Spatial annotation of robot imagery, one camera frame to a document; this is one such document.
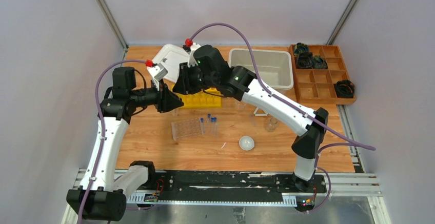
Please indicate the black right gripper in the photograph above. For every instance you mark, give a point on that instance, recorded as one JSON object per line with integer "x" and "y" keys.
{"x": 184, "y": 84}

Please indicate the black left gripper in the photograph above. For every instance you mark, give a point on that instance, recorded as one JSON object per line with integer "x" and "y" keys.
{"x": 162, "y": 97}

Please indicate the small clear glass beaker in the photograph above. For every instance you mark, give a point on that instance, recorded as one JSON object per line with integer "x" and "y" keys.
{"x": 240, "y": 106}

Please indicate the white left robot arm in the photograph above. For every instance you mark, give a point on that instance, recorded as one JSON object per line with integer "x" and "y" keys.
{"x": 105, "y": 147}

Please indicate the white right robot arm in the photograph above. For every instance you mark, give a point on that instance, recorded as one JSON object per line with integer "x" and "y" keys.
{"x": 205, "y": 68}

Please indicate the clear acrylic tube rack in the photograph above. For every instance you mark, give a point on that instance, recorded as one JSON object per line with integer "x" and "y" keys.
{"x": 185, "y": 128}

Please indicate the yellow test tube rack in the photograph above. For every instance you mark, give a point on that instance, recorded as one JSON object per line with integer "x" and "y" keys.
{"x": 202, "y": 100}

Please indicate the white plastic bin lid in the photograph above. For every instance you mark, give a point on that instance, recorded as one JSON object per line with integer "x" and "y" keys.
{"x": 171, "y": 56}

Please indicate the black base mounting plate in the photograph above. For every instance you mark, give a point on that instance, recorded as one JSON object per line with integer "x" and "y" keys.
{"x": 227, "y": 187}

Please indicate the white plastic bin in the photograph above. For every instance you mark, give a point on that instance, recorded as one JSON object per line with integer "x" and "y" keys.
{"x": 274, "y": 67}

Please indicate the wooden compartment tray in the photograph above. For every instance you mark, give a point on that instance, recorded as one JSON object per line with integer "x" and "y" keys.
{"x": 317, "y": 86}

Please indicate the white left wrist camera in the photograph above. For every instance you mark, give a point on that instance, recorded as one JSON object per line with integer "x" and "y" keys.
{"x": 158, "y": 72}

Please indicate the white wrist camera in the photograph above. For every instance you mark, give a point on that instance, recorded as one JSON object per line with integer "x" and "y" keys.
{"x": 158, "y": 72}
{"x": 190, "y": 50}

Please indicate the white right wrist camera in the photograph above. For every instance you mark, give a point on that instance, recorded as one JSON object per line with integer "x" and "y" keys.
{"x": 190, "y": 50}

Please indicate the dark green ring part top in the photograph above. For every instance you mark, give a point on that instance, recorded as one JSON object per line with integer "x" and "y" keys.
{"x": 299, "y": 48}

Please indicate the dark green ring part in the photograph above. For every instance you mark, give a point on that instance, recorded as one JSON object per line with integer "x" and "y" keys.
{"x": 319, "y": 63}
{"x": 299, "y": 48}

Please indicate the dark green ring part right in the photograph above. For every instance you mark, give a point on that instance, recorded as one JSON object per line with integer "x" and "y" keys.
{"x": 319, "y": 63}

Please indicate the black ring part on tray edge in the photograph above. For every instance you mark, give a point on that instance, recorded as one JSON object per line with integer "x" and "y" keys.
{"x": 344, "y": 89}

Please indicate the aluminium frame rail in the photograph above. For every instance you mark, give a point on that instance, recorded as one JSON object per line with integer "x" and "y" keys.
{"x": 345, "y": 186}

